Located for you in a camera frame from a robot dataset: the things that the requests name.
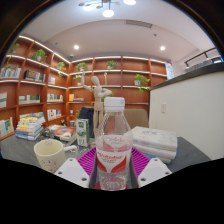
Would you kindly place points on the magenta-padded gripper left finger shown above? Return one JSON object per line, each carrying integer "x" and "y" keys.
{"x": 71, "y": 170}

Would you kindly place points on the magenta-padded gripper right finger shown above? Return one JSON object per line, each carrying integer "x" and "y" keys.
{"x": 155, "y": 170}

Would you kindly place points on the clear plastic water bottle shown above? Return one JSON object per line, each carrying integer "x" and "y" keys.
{"x": 114, "y": 156}

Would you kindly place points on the cream mug with red drawing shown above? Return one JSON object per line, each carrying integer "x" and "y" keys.
{"x": 50, "y": 155}

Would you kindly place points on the white book stack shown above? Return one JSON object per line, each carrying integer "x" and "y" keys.
{"x": 155, "y": 140}

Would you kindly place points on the dark book stack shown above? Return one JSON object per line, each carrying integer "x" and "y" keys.
{"x": 63, "y": 132}

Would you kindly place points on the white carton with green print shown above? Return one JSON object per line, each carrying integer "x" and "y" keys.
{"x": 82, "y": 133}

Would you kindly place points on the tan chair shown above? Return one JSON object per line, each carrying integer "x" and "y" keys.
{"x": 138, "y": 117}

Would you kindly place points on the dark chair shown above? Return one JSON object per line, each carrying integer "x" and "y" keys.
{"x": 86, "y": 116}

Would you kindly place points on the colourful book stack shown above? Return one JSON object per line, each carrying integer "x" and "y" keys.
{"x": 30, "y": 128}

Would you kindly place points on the wooden artist mannequin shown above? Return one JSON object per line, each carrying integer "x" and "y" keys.
{"x": 98, "y": 100}

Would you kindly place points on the recessed ceiling spotlight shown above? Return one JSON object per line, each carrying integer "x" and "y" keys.
{"x": 76, "y": 47}
{"x": 162, "y": 48}

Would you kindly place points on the ceiling air vent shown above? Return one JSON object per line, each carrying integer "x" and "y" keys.
{"x": 139, "y": 23}

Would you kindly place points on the branched ceiling lamp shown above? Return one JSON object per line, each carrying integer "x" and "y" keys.
{"x": 108, "y": 12}

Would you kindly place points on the white wall switch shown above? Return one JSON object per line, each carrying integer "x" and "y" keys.
{"x": 163, "y": 108}

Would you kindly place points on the wooden wall shelf unit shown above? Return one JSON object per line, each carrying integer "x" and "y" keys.
{"x": 33, "y": 90}

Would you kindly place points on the white wall notice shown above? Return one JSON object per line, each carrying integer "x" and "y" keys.
{"x": 169, "y": 71}

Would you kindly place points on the black curtain rail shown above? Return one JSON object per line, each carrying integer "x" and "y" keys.
{"x": 203, "y": 54}

